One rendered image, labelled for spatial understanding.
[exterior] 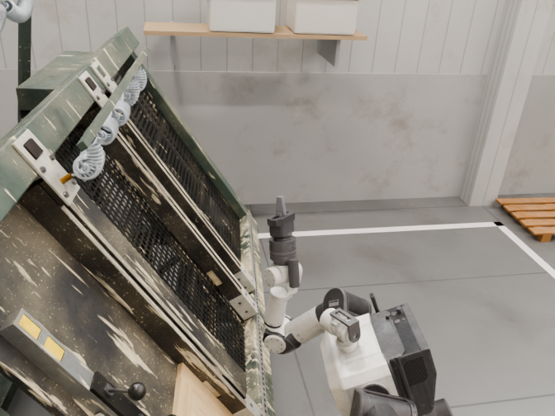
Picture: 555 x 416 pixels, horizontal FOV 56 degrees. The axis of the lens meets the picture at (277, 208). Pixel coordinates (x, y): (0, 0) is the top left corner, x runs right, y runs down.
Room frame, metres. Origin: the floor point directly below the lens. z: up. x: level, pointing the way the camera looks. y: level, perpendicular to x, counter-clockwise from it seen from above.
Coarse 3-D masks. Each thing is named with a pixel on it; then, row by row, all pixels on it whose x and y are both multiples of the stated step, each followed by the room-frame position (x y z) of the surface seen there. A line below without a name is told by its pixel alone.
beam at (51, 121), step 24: (120, 48) 2.34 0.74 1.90; (48, 96) 1.60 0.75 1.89; (72, 96) 1.57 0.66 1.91; (24, 120) 1.34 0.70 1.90; (48, 120) 1.33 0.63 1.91; (72, 120) 1.45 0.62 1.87; (0, 144) 1.12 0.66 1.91; (48, 144) 1.24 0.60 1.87; (0, 168) 1.00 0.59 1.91; (24, 168) 1.08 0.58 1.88; (0, 192) 0.94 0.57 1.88; (24, 192) 1.01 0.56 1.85; (0, 216) 0.89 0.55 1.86
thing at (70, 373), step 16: (16, 320) 0.78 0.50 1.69; (32, 320) 0.81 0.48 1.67; (16, 336) 0.77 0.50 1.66; (32, 336) 0.78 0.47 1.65; (48, 336) 0.81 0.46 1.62; (32, 352) 0.77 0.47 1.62; (48, 352) 0.78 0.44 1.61; (64, 352) 0.81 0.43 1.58; (48, 368) 0.77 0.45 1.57; (64, 368) 0.78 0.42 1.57; (80, 368) 0.81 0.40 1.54; (64, 384) 0.78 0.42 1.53; (80, 384) 0.78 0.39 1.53; (80, 400) 0.78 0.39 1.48; (96, 400) 0.78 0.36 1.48
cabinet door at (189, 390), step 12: (180, 372) 1.12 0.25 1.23; (180, 384) 1.08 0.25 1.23; (192, 384) 1.12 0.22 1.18; (180, 396) 1.03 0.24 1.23; (192, 396) 1.08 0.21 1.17; (204, 396) 1.12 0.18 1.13; (180, 408) 1.00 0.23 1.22; (192, 408) 1.04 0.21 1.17; (204, 408) 1.09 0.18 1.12; (216, 408) 1.13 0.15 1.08
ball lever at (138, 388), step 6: (108, 384) 0.82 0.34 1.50; (132, 384) 0.77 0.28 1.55; (138, 384) 0.77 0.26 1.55; (108, 390) 0.80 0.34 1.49; (114, 390) 0.79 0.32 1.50; (120, 390) 0.79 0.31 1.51; (126, 390) 0.78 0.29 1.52; (132, 390) 0.76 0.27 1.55; (138, 390) 0.76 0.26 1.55; (144, 390) 0.76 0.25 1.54; (132, 396) 0.75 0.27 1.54; (138, 396) 0.75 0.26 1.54; (144, 396) 0.76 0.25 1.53
